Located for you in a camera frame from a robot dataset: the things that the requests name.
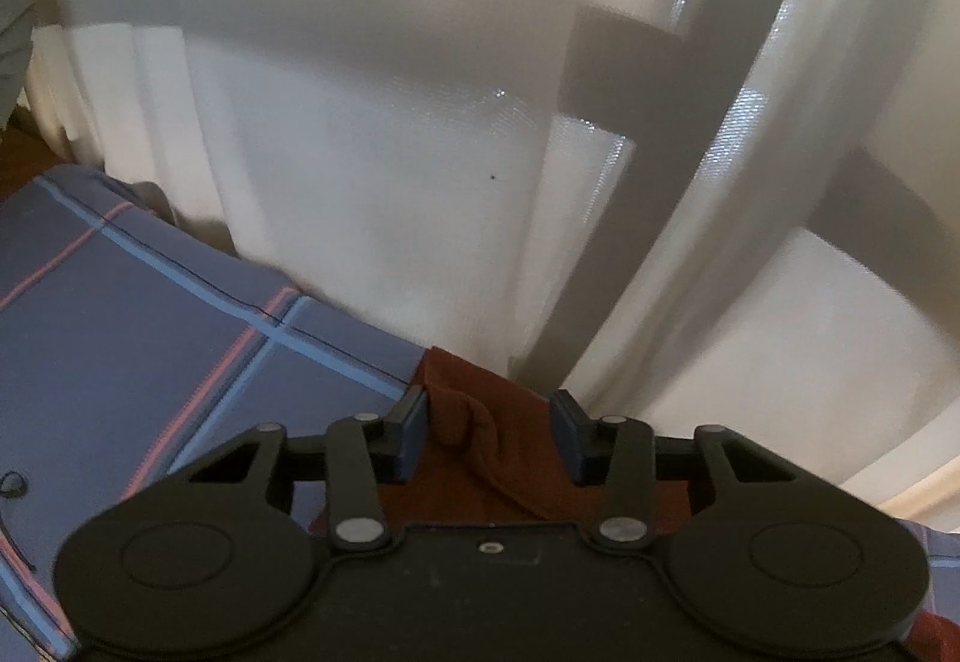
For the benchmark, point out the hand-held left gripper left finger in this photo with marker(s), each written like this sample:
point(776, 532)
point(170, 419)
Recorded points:
point(413, 438)

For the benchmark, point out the rust red pants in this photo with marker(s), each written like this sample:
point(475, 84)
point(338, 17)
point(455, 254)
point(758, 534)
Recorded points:
point(495, 463)

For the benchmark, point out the white curtain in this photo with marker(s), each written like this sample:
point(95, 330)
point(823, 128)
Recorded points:
point(375, 107)

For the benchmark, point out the blue plaid bed sheet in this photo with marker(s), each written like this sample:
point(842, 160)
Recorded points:
point(150, 347)

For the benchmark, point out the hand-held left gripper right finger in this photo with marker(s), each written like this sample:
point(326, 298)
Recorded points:
point(565, 438)

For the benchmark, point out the grey pleated cloth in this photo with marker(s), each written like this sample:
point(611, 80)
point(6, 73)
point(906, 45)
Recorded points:
point(11, 32)

